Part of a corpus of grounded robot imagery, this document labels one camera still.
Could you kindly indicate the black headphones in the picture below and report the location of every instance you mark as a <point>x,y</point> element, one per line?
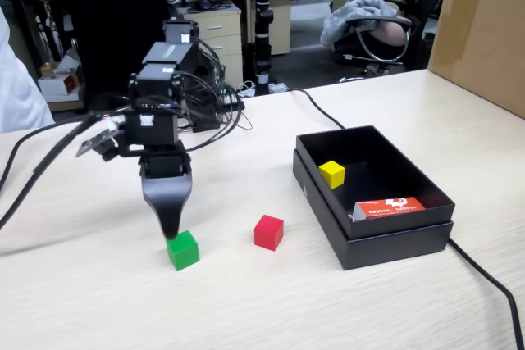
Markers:
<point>205,5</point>

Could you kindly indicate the white red small box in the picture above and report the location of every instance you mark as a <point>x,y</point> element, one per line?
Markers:
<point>63,83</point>

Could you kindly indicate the beige drawer cabinet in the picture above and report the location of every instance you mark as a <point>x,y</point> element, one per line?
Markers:
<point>223,36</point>

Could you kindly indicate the red wooden cube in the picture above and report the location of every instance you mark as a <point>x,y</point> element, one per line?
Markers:
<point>267,233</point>

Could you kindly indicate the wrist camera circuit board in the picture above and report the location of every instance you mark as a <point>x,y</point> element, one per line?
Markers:
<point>98,143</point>

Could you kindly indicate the green wooden cube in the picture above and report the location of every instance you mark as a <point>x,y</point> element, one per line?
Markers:
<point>183,252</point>

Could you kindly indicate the black box inner tray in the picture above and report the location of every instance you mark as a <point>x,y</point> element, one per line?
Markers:
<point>369,149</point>

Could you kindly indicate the grey blanket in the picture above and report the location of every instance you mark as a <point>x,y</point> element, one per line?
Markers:
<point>357,14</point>

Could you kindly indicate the tall beige cabinet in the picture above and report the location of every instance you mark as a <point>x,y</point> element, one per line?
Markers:
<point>281,18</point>

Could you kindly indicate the pink cushion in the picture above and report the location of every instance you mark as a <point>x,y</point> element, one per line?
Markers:
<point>389,34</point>

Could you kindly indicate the black open box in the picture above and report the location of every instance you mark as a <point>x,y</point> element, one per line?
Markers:
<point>389,249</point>

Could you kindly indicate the yellow wooden cube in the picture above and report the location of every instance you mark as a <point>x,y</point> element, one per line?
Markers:
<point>332,174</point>

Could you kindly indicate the office chair chrome armrest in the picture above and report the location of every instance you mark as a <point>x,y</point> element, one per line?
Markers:
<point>428,18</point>

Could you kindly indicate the white shirt torso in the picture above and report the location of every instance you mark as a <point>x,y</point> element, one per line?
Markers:
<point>18,96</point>

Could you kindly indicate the black mesh office chair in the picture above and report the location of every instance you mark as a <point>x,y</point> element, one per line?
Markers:
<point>119,5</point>

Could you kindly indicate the black vertical pole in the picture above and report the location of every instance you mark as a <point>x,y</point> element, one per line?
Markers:
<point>263,38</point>

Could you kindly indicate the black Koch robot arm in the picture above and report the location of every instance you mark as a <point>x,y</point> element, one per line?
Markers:
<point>168,55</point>

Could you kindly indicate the large cardboard box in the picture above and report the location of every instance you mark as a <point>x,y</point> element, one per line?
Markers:
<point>484,38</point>

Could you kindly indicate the open cardboard box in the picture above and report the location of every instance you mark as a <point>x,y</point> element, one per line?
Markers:
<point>69,63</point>

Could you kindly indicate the orange white carton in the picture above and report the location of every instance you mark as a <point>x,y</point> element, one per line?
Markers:
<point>389,207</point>

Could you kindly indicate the flat white brown box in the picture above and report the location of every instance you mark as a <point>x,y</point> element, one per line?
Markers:
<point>69,101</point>

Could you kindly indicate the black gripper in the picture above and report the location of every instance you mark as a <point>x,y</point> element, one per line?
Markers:
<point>164,166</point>

